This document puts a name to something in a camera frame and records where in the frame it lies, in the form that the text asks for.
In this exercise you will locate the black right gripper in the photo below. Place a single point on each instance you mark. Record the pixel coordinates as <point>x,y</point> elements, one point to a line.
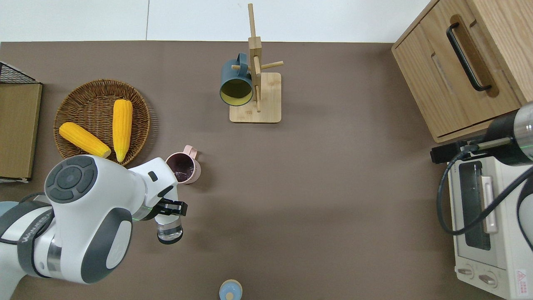
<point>501,125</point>

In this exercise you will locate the small blue round bell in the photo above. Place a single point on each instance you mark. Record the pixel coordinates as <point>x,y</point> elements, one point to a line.
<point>230,290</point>

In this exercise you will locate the brown wicker basket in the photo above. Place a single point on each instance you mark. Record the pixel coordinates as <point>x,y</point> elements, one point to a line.
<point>87,104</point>

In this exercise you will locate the dark blue mug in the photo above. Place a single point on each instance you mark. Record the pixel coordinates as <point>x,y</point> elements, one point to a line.
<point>235,89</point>

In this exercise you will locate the white oven knob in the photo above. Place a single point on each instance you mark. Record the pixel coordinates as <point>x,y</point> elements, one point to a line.
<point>487,279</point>
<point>465,271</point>

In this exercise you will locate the wooden cabinet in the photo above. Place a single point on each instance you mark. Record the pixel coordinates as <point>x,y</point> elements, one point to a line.
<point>449,71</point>

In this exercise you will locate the pink mug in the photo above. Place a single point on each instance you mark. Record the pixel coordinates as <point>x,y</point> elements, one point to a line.
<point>183,168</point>

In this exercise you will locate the wooden mug tree stand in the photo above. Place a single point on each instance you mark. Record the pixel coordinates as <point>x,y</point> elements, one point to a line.
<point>266,104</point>

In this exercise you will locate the light blue plate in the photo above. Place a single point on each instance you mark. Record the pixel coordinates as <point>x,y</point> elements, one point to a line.
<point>7,208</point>

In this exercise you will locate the yellow corn cob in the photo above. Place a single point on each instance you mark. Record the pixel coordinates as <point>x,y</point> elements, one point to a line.
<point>122,125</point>
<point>83,139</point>

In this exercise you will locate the white toaster oven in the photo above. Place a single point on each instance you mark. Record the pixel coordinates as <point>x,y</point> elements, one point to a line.
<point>506,258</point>

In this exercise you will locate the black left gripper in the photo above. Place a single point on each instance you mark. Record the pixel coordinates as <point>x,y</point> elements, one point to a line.
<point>156,208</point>

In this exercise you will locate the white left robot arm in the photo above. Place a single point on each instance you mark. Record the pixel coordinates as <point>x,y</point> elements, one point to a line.
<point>83,225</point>

